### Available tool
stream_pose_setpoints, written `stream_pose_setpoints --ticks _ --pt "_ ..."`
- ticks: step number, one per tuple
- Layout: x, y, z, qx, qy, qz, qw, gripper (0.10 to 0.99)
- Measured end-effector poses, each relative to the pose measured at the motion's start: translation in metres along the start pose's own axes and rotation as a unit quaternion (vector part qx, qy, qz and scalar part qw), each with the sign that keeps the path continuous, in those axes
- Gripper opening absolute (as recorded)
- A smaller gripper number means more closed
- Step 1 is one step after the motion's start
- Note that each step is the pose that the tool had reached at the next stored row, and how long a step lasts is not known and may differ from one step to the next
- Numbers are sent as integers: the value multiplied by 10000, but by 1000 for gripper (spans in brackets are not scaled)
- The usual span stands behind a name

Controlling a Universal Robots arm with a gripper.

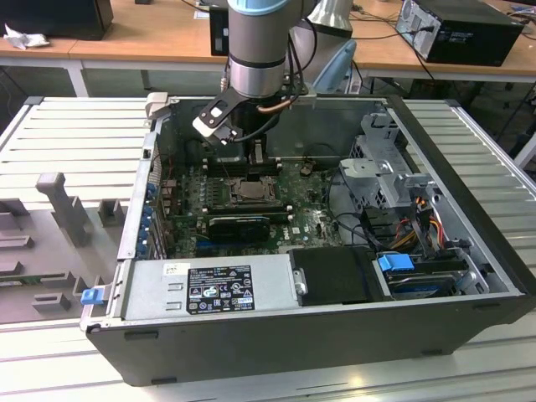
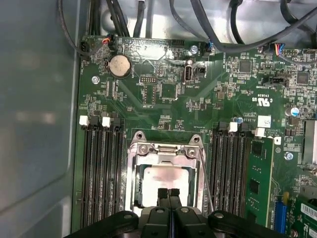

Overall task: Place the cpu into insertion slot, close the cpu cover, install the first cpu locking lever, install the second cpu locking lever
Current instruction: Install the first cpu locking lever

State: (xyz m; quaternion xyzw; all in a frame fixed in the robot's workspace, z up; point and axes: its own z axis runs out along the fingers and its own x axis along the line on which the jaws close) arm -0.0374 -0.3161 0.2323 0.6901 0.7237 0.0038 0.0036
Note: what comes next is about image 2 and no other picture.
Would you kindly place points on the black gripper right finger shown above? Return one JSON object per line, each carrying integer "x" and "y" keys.
{"x": 188, "y": 223}

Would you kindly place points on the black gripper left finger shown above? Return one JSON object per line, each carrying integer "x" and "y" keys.
{"x": 158, "y": 223}

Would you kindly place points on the silver square CPU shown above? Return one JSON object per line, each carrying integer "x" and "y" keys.
{"x": 151, "y": 188}

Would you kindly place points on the metal CPU socket cover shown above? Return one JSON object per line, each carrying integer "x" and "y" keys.
{"x": 131, "y": 178}

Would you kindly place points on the black RAM slot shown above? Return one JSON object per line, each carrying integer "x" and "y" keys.
{"x": 216, "y": 173}
{"x": 97, "y": 173}
{"x": 108, "y": 173}
{"x": 239, "y": 173}
{"x": 228, "y": 173}
{"x": 119, "y": 173}
{"x": 86, "y": 173}

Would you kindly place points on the CPU socket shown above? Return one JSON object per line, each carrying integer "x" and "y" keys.
{"x": 183, "y": 148}

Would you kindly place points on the blue expansion slot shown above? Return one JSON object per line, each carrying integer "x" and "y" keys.
{"x": 280, "y": 215}

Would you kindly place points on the green RAM stick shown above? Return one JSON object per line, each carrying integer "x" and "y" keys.
{"x": 258, "y": 173}

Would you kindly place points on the green motherboard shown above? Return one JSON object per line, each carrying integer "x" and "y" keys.
{"x": 173, "y": 104}

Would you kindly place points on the graphics card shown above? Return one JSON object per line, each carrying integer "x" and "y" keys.
{"x": 308, "y": 218}

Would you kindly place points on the silver motherboard screw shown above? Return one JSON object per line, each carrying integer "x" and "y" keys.
{"x": 95, "y": 79}
{"x": 288, "y": 156}
{"x": 194, "y": 48}

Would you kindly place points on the white square sticker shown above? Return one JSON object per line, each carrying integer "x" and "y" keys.
{"x": 264, "y": 122}

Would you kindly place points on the silver chipset heatsink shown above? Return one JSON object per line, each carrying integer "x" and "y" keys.
{"x": 310, "y": 141}

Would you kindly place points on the silver internal USB port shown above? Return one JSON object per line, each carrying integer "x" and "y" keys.
{"x": 188, "y": 74}

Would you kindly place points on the small cylindrical capacitor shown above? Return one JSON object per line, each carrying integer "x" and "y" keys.
{"x": 291, "y": 111}

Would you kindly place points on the silver coin battery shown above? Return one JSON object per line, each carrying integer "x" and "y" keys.
{"x": 120, "y": 65}

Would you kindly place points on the black grey PC case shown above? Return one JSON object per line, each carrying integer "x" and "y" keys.
{"x": 37, "y": 99}

